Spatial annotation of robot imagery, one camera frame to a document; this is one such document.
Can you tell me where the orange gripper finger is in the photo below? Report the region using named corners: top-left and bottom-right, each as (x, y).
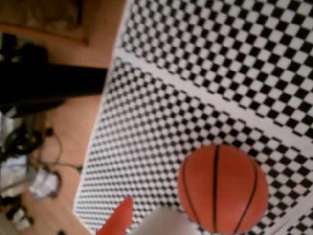
top-left (96, 196), bottom-right (134, 235)

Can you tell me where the small orange basketball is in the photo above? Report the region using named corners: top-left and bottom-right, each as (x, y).
top-left (177, 143), bottom-right (269, 235)

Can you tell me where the white paper cup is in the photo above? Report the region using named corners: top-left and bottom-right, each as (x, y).
top-left (126, 205), bottom-right (199, 235)

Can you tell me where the crumpled white paper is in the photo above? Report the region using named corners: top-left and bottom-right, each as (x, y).
top-left (28, 168), bottom-right (60, 202)

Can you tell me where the black white checkerboard sheet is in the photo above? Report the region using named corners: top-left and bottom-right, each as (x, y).
top-left (73, 56), bottom-right (313, 235)
top-left (114, 0), bottom-right (313, 139)
top-left (285, 211), bottom-right (313, 235)

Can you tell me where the black furniture leg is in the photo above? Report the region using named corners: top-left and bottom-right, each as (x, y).
top-left (0, 44), bottom-right (109, 117)

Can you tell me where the wooden framed box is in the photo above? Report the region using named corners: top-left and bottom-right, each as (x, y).
top-left (0, 0), bottom-right (90, 47)

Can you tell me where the thin dark floor cable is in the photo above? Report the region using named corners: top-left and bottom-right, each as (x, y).
top-left (36, 126), bottom-right (84, 199)

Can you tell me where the coiled black cable bundle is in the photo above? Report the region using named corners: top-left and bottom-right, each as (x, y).
top-left (3, 126), bottom-right (43, 156)

